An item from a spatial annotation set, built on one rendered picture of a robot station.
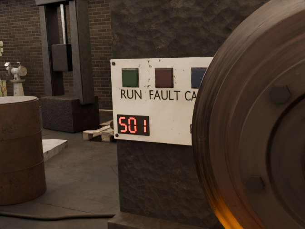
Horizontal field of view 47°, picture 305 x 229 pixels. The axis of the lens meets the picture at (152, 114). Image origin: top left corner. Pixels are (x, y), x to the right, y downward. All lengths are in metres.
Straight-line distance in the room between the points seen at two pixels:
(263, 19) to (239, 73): 0.08
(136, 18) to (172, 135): 0.26
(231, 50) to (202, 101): 0.09
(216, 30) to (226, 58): 0.17
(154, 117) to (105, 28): 7.22
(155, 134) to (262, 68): 0.33
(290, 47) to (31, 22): 8.87
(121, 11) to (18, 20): 8.79
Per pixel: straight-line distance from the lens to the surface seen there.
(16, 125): 3.17
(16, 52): 9.64
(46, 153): 4.50
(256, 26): 0.55
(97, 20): 8.06
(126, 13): 0.80
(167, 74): 0.73
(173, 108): 0.73
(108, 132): 5.13
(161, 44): 0.76
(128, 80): 0.77
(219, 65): 0.56
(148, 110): 0.76
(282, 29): 0.52
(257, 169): 0.48
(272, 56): 0.51
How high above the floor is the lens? 1.25
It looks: 10 degrees down
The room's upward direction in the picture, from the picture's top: 2 degrees counter-clockwise
